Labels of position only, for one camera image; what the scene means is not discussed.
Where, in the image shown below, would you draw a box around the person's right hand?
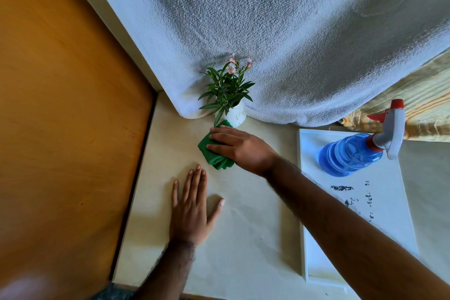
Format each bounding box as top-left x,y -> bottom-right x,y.
206,126 -> 281,178

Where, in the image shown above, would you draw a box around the person's left hand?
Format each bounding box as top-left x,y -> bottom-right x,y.
169,165 -> 225,247

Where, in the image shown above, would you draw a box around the green cleaning cloth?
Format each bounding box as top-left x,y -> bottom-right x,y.
198,120 -> 235,170

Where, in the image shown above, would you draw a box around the person's right forearm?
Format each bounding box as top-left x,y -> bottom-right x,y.
264,156 -> 450,300

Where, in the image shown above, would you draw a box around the person's left forearm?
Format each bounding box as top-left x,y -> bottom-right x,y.
132,238 -> 196,300

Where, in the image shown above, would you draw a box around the white vase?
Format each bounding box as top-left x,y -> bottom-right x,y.
224,99 -> 247,128

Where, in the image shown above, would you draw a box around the green plant with pink flowers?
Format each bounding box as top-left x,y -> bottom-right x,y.
198,55 -> 256,127

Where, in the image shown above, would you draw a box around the grey patterned shorts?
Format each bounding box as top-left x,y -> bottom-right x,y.
90,282 -> 138,300

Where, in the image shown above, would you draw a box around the blue spray bottle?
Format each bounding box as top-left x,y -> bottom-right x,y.
318,99 -> 406,178

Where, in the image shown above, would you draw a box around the orange wooden door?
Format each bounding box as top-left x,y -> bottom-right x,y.
0,0 -> 157,300

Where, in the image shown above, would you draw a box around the white tray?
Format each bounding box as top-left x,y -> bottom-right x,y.
297,128 -> 421,288

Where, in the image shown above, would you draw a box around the striped yellow fabric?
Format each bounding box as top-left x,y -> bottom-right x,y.
338,48 -> 450,143

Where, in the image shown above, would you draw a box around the white door frame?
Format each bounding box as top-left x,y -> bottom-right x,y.
56,0 -> 164,92

